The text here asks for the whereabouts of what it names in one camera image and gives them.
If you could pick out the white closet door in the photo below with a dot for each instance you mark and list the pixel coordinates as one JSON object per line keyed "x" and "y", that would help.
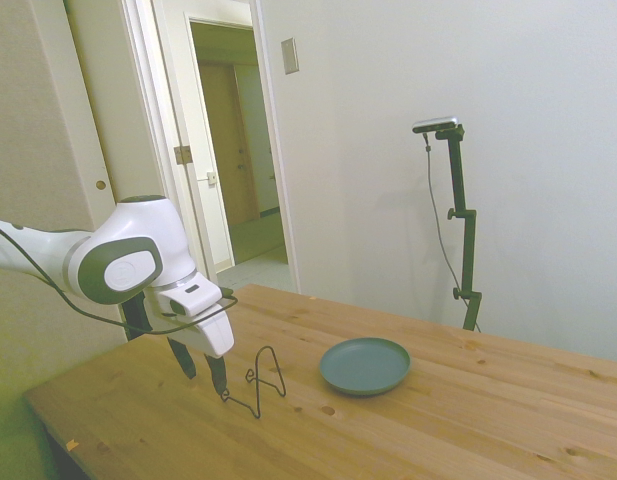
{"x": 103, "y": 100}

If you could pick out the black camera stand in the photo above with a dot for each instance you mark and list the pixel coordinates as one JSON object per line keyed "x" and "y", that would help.
{"x": 469, "y": 250}

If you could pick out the brass door hinge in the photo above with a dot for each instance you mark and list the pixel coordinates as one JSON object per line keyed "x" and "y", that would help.
{"x": 182, "y": 154}

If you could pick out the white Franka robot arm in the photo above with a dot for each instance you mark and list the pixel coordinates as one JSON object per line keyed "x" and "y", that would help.
{"x": 138, "y": 225}

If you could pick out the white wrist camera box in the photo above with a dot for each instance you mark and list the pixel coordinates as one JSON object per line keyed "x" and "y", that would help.
{"x": 188, "y": 301}

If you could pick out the white open door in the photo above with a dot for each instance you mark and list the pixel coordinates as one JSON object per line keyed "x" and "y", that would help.
{"x": 208, "y": 225}

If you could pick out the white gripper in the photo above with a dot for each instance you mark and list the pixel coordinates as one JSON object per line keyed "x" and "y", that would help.
{"x": 215, "y": 332}

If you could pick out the silver exterior camera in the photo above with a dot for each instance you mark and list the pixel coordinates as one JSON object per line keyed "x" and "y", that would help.
{"x": 435, "y": 124}

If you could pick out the white wall switch plate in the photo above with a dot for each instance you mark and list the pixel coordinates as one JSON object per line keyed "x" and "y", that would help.
{"x": 289, "y": 56}

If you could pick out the blue round plate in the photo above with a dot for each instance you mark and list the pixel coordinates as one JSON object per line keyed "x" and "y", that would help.
{"x": 365, "y": 367}

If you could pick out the brown hallway door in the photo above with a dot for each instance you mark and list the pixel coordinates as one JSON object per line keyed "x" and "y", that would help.
{"x": 228, "y": 150}

